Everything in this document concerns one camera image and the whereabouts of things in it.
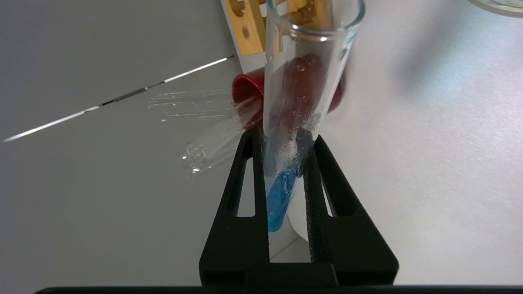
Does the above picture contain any wooden test tube rack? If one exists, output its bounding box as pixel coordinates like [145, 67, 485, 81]
[221, 0, 327, 58]

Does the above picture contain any red plastic cup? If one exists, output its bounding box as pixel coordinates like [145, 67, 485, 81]
[232, 53, 346, 131]

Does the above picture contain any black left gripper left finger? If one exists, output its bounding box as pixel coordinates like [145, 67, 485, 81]
[199, 126, 270, 286]

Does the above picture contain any small clear glass beaker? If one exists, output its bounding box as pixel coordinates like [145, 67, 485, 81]
[467, 0, 523, 18]

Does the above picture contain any empty clear test tube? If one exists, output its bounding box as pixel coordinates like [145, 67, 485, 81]
[147, 88, 262, 123]
[179, 118, 256, 181]

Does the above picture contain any blue pigment liquid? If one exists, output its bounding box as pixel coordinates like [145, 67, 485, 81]
[267, 169, 301, 234]

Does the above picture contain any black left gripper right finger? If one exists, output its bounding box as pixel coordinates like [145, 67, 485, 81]
[304, 135, 399, 286]

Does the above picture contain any blue-stained glass test tube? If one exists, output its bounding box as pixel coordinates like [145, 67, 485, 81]
[261, 0, 366, 234]

